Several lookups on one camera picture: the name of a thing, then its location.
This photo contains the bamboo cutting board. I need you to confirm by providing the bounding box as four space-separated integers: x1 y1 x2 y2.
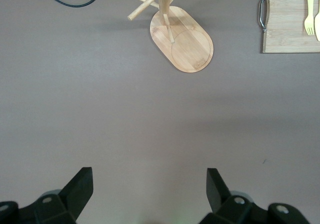
258 0 320 54

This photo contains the yellow plastic knife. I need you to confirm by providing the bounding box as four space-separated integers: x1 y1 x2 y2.
313 7 320 42

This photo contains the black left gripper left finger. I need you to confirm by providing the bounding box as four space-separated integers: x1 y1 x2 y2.
0 167 94 224

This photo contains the brown table cover mat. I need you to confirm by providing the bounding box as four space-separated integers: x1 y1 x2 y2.
0 0 320 224

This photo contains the yellow plastic fork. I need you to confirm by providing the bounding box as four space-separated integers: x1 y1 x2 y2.
303 0 317 37

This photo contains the wooden mug tree stand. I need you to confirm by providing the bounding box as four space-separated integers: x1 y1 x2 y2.
126 0 215 74

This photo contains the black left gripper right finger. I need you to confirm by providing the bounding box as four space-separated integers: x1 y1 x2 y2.
199 168 311 224

